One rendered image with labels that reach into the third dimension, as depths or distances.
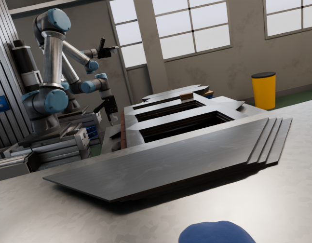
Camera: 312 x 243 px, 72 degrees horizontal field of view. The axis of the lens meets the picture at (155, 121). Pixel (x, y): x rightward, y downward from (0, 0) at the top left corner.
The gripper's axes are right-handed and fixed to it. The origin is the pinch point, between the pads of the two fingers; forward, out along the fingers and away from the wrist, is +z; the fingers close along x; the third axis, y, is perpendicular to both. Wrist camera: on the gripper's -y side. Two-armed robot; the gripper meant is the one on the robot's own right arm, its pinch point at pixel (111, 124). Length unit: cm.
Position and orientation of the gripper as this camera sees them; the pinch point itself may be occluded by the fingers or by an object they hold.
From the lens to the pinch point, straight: 155.1
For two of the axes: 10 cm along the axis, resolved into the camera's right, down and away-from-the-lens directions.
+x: -1.6, -2.7, 9.5
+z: 2.1, 9.3, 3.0
